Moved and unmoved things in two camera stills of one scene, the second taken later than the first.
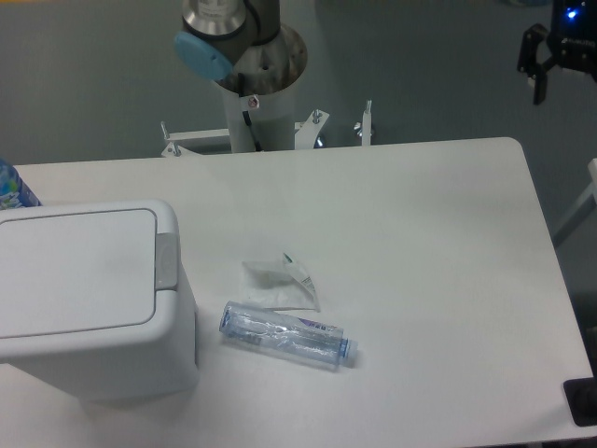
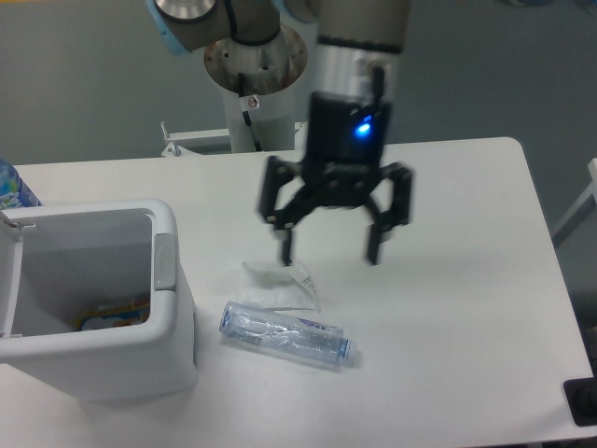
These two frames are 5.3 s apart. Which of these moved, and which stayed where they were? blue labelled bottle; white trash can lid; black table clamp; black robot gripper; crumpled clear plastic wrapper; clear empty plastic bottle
Moved: black robot gripper; white trash can lid
Stayed: clear empty plastic bottle; blue labelled bottle; black table clamp; crumpled clear plastic wrapper
